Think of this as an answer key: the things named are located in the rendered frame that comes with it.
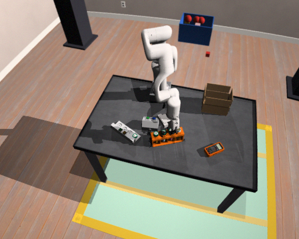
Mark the orange pocket multimeter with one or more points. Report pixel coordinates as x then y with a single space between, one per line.
213 149

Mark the brown cardboard box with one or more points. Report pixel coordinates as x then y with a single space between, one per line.
216 99

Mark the orange tube holder plate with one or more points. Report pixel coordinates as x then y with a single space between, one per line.
166 137

